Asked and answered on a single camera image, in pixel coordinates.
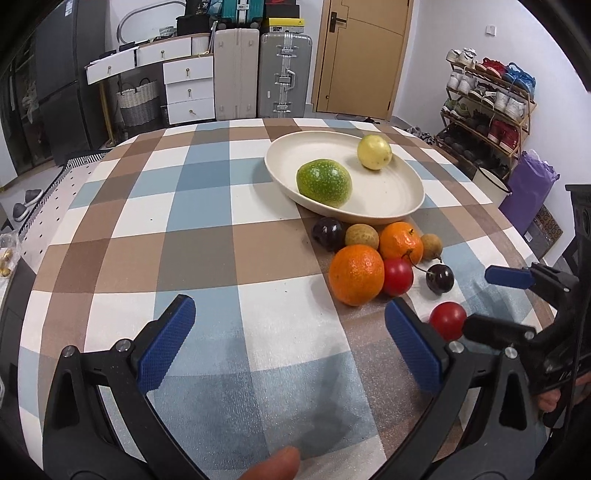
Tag patterned floor mat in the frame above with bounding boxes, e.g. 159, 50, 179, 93
526, 205, 564, 252

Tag beige suitcase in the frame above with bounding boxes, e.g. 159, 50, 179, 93
213, 28, 260, 121

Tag purple bag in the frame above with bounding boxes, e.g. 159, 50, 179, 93
499, 150, 560, 234

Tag silver suitcase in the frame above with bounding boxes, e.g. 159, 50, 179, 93
257, 31, 313, 118

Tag dotted rug with striped border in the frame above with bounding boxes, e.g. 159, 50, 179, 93
18, 152, 109, 243

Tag large orange tangerine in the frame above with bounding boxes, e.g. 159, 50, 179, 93
328, 244, 385, 306

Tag person's right hand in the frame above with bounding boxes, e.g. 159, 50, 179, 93
536, 388, 561, 412

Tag dark cherry with stem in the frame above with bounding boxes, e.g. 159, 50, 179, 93
402, 249, 455, 295

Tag teal suitcase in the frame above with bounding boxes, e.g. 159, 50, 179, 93
217, 0, 266, 29

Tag yellow round passion fruit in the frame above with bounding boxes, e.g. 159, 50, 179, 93
357, 134, 393, 171

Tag large brown longan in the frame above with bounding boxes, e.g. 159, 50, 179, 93
345, 223, 380, 248

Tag white drawer dresser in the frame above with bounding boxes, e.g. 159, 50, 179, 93
84, 34, 215, 126

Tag red cherry tomato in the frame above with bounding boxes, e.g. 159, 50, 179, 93
382, 258, 414, 297
429, 302, 468, 341

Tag dark purple plum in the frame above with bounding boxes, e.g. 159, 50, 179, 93
312, 217, 346, 252

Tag small orange tangerine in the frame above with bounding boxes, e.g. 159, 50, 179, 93
379, 222, 424, 265

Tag wooden door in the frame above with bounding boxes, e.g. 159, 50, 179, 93
311, 0, 414, 121

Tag wooden shoe rack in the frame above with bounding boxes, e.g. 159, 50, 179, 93
436, 48, 539, 183

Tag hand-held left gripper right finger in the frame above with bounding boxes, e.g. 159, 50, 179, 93
384, 296, 555, 480

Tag small brown longan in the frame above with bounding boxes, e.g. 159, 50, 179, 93
420, 233, 444, 261

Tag person's left hand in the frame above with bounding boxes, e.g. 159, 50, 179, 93
240, 445, 302, 480

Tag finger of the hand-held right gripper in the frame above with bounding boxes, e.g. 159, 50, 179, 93
462, 314, 539, 348
485, 264, 536, 291

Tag silver curved rail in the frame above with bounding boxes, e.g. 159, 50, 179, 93
116, 1, 183, 44

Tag grey sneaker pair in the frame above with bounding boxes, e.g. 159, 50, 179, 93
406, 126, 437, 146

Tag group of assorted shoes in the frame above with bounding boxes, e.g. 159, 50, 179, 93
441, 48, 537, 167

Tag dark grey fridge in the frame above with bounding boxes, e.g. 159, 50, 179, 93
34, 0, 121, 164

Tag checkered tablecloth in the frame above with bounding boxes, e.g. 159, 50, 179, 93
18, 117, 555, 480

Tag green round passion fruit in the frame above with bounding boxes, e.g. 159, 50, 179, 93
296, 159, 353, 208

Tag grey white woven basket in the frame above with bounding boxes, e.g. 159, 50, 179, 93
115, 78, 161, 127

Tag gold wrapped snacks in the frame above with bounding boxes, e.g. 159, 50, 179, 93
0, 233, 19, 280

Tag cream oval plate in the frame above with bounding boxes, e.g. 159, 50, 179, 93
264, 130, 426, 226

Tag black shoe box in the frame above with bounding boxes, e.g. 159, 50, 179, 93
264, 4, 302, 19

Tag white bucket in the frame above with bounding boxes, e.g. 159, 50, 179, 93
471, 166, 512, 204

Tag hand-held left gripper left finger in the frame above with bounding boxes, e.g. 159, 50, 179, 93
42, 294, 208, 480

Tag yellow shoe box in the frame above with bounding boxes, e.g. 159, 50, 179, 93
262, 17, 306, 34

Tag glass door cabinet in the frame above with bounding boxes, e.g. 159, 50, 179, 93
0, 32, 56, 190

